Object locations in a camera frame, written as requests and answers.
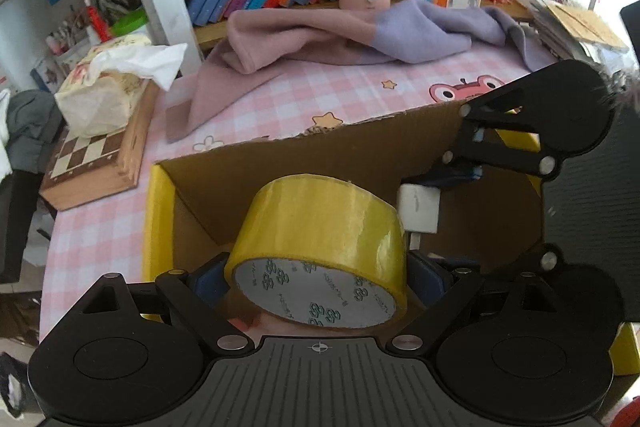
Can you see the cream rectangular block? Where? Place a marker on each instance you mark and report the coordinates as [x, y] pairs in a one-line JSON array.
[[419, 209]]

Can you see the green plastic container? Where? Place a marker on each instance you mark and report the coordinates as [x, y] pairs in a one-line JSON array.
[[130, 24]]

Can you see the tissue pack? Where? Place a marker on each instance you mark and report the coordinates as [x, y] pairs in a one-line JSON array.
[[100, 102]]

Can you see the grey fur cuff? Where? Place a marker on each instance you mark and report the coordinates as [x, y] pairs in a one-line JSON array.
[[622, 87]]

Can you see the grey garment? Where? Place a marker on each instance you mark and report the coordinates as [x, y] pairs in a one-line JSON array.
[[35, 127]]

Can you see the purple pink cloth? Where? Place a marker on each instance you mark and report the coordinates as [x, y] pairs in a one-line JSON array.
[[310, 37]]

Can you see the yellow cardboard box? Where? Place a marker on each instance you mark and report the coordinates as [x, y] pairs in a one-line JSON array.
[[300, 157]]

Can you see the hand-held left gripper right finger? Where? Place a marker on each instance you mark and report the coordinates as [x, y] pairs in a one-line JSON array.
[[425, 279]]

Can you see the white garment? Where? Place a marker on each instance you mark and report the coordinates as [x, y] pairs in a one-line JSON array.
[[4, 142]]

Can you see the red bottle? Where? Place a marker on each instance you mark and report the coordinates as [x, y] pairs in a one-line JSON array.
[[97, 24]]

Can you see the yellow tape roll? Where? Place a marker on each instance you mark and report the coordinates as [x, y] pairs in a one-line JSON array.
[[325, 227]]

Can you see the pink checked printed tablecloth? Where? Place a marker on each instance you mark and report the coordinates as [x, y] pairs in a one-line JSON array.
[[280, 97]]

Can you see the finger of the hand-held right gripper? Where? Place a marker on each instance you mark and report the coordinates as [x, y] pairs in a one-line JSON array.
[[547, 261], [480, 159]]

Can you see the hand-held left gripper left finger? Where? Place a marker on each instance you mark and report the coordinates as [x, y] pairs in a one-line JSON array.
[[210, 282]]

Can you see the stack of papers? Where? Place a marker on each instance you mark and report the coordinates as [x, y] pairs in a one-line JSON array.
[[547, 38]]

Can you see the brown kraft pad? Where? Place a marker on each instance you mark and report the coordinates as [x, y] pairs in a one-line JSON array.
[[585, 24]]

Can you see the wooden chess box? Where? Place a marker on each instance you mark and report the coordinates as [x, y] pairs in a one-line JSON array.
[[90, 157]]

